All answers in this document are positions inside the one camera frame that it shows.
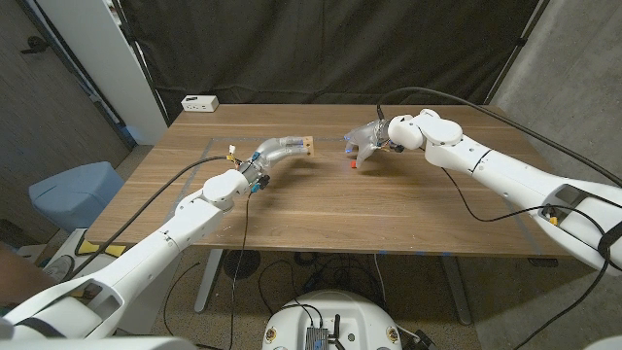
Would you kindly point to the white table leg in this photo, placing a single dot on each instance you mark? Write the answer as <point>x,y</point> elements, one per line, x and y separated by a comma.
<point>209,282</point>

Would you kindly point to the dark door frame rail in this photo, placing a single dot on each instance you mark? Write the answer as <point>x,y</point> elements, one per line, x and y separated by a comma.
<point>97,98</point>

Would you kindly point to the black backdrop stand pole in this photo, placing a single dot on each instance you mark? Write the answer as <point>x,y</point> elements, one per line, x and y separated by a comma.
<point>515,48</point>
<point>141,63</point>

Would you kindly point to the white power strip box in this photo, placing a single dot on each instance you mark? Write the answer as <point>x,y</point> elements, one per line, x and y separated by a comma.
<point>199,103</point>

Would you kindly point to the black connector beside torso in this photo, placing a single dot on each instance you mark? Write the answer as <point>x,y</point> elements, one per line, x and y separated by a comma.
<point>423,341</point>

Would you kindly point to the person's bare leg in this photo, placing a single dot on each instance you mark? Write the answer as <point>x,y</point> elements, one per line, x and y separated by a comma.
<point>19,277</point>

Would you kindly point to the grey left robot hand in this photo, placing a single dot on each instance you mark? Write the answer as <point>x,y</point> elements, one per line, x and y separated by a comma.
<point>274,150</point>

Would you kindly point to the small wooden block with holes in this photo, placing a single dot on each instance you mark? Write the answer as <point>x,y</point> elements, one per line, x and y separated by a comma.
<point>309,146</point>

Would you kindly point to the grey electronics box on torso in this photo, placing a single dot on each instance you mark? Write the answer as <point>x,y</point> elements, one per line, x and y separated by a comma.
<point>316,339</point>

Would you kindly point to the black backdrop curtain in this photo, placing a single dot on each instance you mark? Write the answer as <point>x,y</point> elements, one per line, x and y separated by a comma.
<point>316,48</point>

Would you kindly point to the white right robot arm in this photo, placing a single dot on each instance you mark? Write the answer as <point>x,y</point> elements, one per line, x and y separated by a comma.
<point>510,175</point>

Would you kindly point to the blue-grey padded stool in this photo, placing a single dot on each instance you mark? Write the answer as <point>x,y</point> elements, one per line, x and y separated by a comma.
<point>73,194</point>

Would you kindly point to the black antenna on torso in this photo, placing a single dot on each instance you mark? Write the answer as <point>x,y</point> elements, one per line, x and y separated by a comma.
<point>336,328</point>

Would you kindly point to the white cabinet panel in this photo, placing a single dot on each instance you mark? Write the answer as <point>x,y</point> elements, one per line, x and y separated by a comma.
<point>107,63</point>

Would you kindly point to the grey sneaker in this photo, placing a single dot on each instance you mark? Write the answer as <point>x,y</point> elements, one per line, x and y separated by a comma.
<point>59,267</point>

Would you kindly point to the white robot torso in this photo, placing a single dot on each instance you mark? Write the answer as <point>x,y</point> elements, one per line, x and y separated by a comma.
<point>335,311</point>

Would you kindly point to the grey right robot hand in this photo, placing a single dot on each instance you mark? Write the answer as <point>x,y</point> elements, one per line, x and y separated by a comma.
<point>371,136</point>

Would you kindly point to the grey table leg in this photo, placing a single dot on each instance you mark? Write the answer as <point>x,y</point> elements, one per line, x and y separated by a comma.
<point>457,291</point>

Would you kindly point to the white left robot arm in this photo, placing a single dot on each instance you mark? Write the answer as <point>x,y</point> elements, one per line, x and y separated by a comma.
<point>146,257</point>

